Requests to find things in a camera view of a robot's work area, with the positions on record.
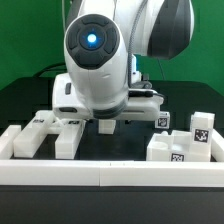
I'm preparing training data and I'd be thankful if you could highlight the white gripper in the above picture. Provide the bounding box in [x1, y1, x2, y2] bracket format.
[52, 73, 164, 121]

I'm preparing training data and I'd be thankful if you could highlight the white chair seat part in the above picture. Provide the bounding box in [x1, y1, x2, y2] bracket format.
[146, 130, 211, 162]

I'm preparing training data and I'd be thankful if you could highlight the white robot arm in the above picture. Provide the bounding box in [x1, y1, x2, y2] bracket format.
[52, 0, 194, 121]

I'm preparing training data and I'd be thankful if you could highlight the white tagged cube near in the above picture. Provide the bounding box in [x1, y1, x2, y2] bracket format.
[155, 111, 170, 129]

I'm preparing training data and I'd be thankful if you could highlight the white chair back frame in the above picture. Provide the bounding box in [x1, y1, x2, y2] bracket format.
[13, 110, 86, 160]

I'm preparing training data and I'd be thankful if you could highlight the black thick cable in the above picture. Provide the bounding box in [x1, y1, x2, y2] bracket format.
[32, 60, 68, 78]

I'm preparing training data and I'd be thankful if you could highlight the thin white cable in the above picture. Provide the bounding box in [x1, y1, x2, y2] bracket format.
[61, 0, 68, 34]

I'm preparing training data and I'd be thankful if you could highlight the white U-shaped fence wall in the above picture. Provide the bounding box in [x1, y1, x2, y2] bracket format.
[0, 125, 224, 187]

